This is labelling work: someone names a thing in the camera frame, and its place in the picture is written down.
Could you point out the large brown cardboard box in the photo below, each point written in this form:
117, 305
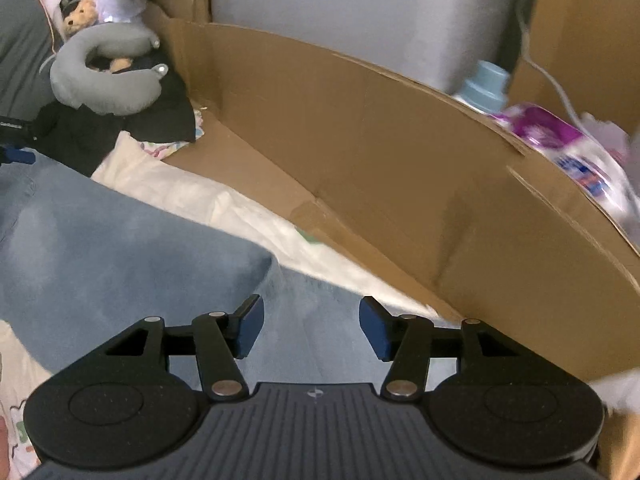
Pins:
400, 160

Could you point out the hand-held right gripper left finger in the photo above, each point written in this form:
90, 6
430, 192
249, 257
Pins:
250, 325

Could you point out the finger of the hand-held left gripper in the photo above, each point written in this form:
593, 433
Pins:
17, 156

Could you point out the grey neck pillow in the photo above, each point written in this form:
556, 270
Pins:
100, 95

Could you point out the small brown cardboard box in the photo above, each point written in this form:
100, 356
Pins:
590, 35

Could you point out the blue denim pants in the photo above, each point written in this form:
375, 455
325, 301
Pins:
125, 260

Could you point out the bottle with light blue cap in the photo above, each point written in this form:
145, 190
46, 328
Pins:
482, 90

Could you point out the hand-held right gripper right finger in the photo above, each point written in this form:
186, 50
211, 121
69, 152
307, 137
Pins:
372, 327

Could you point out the brown teddy bear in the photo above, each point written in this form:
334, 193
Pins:
80, 17

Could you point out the purple and white packet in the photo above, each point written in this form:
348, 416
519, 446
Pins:
575, 160

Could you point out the black garment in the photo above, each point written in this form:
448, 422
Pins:
150, 120

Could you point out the dark grey-green duvet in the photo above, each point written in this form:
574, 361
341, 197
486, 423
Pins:
20, 50

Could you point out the white printed bed sheet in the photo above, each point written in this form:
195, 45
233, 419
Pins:
200, 200

